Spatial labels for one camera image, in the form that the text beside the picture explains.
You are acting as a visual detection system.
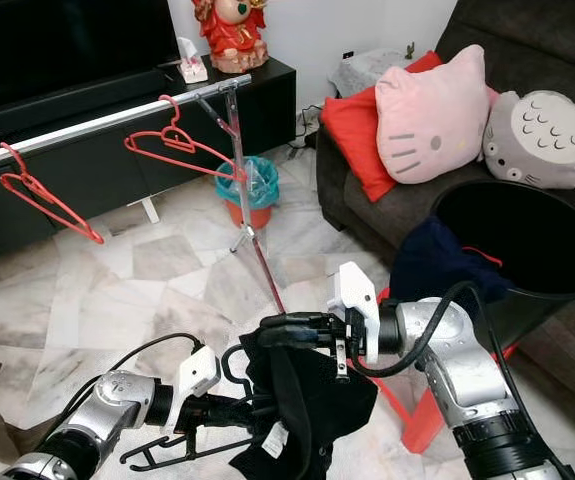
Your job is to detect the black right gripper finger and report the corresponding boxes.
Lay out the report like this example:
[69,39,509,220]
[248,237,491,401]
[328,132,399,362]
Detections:
[261,312,334,332]
[241,329,329,350]

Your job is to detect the dark grey plastic hanger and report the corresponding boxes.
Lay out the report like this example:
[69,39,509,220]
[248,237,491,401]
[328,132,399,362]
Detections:
[119,342,264,472]

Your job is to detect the black knit garment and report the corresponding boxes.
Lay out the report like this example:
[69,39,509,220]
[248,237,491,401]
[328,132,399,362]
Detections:
[229,334,381,480]

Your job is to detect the red plastic hanger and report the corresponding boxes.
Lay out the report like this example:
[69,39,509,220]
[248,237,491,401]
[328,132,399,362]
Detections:
[123,94,244,182]
[0,142,106,245]

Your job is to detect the red plastic stool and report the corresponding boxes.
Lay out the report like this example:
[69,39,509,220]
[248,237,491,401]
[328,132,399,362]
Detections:
[371,289,519,455]

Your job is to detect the navy blue garment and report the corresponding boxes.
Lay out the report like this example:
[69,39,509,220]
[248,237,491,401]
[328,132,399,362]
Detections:
[388,214,507,307]

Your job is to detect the orange bin teal bag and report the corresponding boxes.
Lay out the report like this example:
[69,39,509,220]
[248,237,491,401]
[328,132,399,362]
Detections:
[214,154,282,230]

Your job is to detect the brown trousers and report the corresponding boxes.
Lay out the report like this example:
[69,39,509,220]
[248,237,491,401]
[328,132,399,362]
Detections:
[0,339,69,467]

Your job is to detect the red cushion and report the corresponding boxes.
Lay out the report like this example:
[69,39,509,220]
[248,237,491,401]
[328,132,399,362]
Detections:
[319,49,444,204]

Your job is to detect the black plastic bucket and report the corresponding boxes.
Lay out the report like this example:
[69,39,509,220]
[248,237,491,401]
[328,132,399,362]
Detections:
[431,177,575,347]

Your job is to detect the black TV cabinet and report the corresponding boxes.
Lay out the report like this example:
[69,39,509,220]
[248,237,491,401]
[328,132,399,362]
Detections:
[0,54,299,268]

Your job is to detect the pink cat face pillow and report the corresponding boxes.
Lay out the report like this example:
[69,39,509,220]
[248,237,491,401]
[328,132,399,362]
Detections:
[374,42,499,185]

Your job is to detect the lace covered side table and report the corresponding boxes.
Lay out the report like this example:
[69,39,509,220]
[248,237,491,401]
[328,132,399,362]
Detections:
[326,47,414,97]

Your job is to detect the white tissue box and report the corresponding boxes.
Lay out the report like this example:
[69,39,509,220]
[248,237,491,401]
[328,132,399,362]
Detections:
[176,36,211,85]

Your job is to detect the grey round Totoro pillow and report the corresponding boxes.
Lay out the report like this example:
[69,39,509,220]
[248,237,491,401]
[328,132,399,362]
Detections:
[481,89,575,190]

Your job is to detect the red laughing Buddha statue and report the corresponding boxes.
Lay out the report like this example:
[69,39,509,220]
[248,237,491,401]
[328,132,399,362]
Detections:
[191,0,271,75]

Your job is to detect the black soundbar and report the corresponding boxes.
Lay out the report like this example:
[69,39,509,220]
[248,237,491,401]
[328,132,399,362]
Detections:
[0,72,176,151]

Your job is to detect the dark brown fabric sofa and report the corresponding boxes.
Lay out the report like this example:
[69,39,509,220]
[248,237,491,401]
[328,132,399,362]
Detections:
[314,0,575,423]

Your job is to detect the black television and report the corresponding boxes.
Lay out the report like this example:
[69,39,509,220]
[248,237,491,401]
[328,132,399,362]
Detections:
[0,0,181,117]

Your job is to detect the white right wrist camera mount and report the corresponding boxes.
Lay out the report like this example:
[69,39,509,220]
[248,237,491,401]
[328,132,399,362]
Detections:
[326,261,384,364]

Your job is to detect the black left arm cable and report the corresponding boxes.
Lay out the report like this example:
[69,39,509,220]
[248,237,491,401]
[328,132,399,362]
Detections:
[70,332,204,433]

